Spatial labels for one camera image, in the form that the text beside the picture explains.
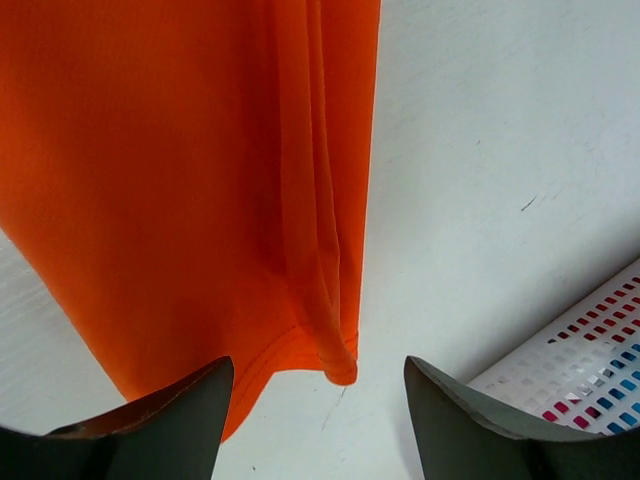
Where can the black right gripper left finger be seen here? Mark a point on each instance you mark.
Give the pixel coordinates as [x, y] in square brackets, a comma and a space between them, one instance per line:
[173, 433]

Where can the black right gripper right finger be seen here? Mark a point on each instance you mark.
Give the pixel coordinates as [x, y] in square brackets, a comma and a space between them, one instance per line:
[464, 434]

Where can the orange t shirt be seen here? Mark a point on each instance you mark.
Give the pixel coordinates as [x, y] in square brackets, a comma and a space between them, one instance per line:
[190, 178]

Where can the magenta pink t shirt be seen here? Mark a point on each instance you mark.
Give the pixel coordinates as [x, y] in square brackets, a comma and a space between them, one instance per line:
[567, 410]

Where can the white plastic laundry basket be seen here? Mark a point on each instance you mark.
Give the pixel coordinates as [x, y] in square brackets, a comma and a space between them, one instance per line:
[535, 372]

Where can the blue t shirt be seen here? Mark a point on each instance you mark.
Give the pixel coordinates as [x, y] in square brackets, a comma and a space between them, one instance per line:
[617, 399]

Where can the red t shirt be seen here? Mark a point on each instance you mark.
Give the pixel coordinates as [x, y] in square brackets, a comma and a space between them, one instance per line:
[613, 316]

